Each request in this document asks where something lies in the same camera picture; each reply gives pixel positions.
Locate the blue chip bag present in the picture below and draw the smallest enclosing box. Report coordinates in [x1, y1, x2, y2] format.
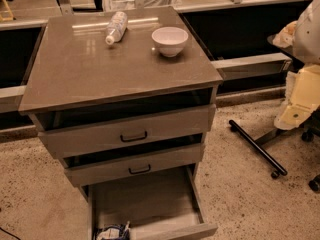
[94, 222, 130, 240]

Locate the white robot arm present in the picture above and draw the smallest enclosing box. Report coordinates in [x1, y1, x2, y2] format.
[273, 0, 320, 130]

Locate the top grey drawer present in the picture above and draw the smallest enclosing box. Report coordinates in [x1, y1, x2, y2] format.
[39, 104, 216, 159]

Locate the grey drawer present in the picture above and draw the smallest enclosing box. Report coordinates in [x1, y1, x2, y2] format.
[88, 166, 217, 240]
[39, 104, 216, 159]
[65, 143, 204, 187]

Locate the grey drawer cabinet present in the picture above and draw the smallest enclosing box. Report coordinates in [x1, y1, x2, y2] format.
[18, 6, 224, 240]

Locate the middle grey drawer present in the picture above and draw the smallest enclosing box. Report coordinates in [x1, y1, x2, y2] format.
[65, 143, 204, 187]

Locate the bottom grey drawer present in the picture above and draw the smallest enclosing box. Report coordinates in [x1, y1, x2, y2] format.
[88, 166, 217, 240]

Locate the white ceramic bowl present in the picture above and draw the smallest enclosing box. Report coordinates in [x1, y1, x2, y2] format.
[151, 27, 189, 57]

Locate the clear plastic water bottle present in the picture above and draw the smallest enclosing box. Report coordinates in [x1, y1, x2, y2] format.
[105, 11, 128, 45]

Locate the black rolling side table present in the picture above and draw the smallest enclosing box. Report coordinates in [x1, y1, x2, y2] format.
[228, 33, 305, 180]

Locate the clear plastic bin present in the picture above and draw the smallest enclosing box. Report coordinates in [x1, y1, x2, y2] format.
[103, 0, 181, 12]

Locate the black office chair base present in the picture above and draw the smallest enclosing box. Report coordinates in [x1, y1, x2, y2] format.
[301, 116, 320, 193]

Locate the yellow wooden frame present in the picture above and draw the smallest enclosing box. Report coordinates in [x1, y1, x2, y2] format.
[0, 0, 14, 22]

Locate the black floor cable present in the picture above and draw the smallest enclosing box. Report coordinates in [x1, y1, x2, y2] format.
[0, 226, 22, 240]

